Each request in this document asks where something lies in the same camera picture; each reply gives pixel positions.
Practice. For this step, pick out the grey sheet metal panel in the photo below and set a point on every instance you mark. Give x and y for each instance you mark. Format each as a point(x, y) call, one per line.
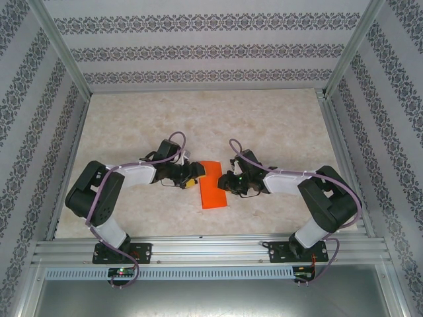
point(211, 300)

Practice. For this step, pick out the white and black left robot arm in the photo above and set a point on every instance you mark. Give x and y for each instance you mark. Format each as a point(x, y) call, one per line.
point(138, 175)

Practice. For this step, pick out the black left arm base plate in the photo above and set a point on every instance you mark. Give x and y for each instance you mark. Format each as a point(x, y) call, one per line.
point(143, 252)

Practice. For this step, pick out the aluminium mounting rail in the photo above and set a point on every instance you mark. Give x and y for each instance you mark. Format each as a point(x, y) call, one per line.
point(211, 247)

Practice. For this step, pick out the orange paper sheet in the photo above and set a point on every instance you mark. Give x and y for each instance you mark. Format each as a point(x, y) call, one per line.
point(213, 191)

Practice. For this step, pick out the aluminium side rail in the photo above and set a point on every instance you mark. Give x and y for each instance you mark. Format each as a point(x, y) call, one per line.
point(347, 165)
point(69, 158)

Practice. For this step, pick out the aluminium frame post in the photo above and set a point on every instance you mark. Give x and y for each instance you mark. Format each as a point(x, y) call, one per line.
point(350, 56)
point(66, 56)

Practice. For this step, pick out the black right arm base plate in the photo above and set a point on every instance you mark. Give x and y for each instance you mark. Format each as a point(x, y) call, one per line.
point(276, 252)

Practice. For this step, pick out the small circuit board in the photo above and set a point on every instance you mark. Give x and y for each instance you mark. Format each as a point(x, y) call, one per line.
point(304, 275)

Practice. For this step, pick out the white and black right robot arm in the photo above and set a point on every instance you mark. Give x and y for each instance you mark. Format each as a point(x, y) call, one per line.
point(281, 183)

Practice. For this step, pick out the circuit board with green light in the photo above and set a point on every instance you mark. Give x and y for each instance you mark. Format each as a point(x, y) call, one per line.
point(120, 271)

